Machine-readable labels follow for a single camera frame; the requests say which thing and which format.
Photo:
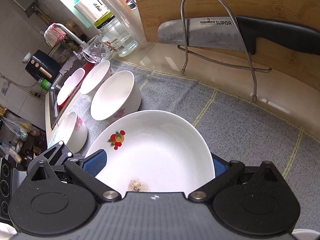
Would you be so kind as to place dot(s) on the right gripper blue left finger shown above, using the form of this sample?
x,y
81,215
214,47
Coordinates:
x,y
95,162

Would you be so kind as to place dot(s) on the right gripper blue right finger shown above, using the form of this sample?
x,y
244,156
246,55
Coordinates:
x,y
220,165

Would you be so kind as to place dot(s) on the white floral bowl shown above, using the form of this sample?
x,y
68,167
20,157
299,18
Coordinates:
x,y
72,132

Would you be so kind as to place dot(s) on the white stained plate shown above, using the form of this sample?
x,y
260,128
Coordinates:
x,y
154,151

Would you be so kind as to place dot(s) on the pink floral bowl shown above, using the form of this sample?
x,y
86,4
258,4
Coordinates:
x,y
116,97

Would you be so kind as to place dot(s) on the grey blue checked dish mat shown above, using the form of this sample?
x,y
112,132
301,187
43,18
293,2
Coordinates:
x,y
235,128

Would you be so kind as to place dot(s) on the stainless steel sink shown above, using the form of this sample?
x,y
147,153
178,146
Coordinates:
x,y
55,110

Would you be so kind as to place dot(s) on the red white sink basket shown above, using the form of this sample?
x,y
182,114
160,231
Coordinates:
x,y
72,83

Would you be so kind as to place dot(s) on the clear glass mug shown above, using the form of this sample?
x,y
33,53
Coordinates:
x,y
95,51

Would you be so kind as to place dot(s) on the chrome sink faucet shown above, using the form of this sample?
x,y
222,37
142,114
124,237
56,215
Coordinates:
x,y
70,34

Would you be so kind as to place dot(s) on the glass jar yellow green lid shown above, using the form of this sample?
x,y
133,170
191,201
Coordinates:
x,y
115,35

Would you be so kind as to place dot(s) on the pink cloth on faucet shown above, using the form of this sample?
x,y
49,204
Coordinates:
x,y
54,34

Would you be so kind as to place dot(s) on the green soap pump bottle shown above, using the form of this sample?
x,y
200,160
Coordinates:
x,y
91,10

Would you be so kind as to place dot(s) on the bamboo cutting board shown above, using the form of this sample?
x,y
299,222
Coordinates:
x,y
303,67

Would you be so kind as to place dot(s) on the metal wire board rack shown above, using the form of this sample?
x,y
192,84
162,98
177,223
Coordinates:
x,y
214,33

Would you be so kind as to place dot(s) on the black handled kitchen knife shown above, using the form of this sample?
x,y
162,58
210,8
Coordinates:
x,y
293,36

